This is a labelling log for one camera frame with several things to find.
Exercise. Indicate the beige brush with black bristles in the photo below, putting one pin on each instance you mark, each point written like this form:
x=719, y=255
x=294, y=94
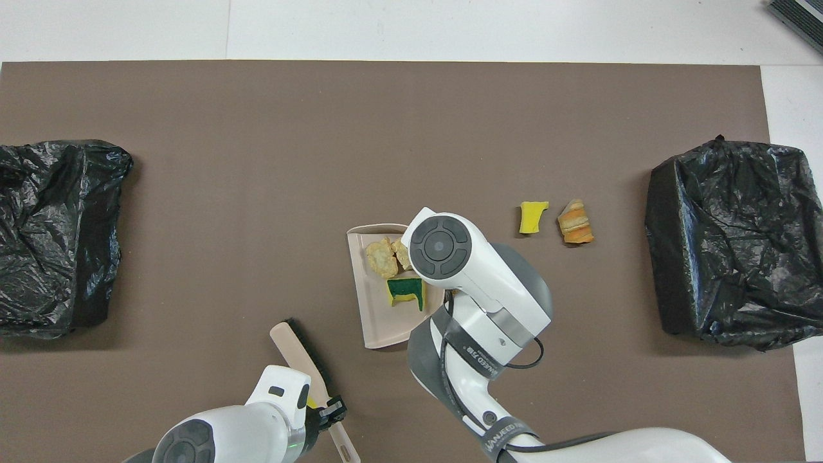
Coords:
x=292, y=344

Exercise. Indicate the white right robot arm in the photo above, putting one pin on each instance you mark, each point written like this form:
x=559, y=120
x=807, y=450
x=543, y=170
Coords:
x=476, y=270

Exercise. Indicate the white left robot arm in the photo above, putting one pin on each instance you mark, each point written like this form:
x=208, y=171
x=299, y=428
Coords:
x=244, y=431

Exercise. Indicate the beige plastic dustpan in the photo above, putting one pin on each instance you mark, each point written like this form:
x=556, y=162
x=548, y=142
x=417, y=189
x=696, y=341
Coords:
x=376, y=308

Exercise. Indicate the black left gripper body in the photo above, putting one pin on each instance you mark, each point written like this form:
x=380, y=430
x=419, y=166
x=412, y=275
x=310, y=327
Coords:
x=315, y=427

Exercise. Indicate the plain yellow sponge piece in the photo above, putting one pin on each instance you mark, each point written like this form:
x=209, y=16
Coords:
x=530, y=218

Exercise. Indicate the orange striped sponge piece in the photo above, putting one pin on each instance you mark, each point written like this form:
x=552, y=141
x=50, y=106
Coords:
x=575, y=222

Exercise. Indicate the grey ribbed device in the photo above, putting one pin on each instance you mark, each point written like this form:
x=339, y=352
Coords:
x=804, y=16

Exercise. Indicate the brown table mat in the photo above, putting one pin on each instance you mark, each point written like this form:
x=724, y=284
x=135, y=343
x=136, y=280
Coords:
x=411, y=128

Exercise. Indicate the bin with black trash bag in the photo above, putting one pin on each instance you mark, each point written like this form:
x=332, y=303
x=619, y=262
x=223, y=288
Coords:
x=739, y=257
x=51, y=257

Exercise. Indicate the beige foam lump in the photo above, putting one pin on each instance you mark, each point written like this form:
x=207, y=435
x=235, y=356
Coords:
x=381, y=258
x=402, y=254

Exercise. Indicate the notched green yellow sponge piece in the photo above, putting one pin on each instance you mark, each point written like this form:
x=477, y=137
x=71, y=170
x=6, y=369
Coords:
x=405, y=287

